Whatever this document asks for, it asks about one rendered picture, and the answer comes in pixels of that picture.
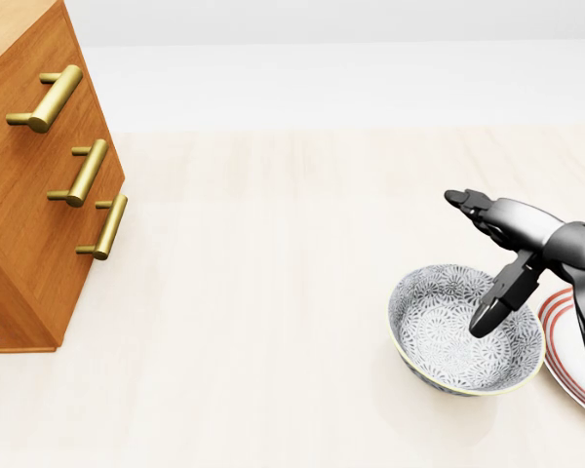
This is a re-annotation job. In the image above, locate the white plate with red rings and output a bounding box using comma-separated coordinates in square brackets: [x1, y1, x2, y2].
[536, 287, 585, 416]

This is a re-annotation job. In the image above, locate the wooden cabinet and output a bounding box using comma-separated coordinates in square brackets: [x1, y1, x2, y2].
[0, 0, 127, 355]

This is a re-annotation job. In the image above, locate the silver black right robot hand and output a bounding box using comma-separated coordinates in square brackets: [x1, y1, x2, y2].
[443, 188, 585, 339]

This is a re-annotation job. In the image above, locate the brass drawer handle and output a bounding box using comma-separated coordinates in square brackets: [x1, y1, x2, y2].
[5, 63, 85, 135]
[46, 138, 110, 209]
[74, 193, 129, 261]

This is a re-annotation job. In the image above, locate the wooden cabinet drawer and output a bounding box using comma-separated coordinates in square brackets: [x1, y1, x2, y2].
[0, 62, 108, 296]
[0, 0, 87, 236]
[28, 127, 127, 343]

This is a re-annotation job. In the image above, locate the grey patterned bowl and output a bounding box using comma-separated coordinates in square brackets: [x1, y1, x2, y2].
[387, 263, 547, 398]

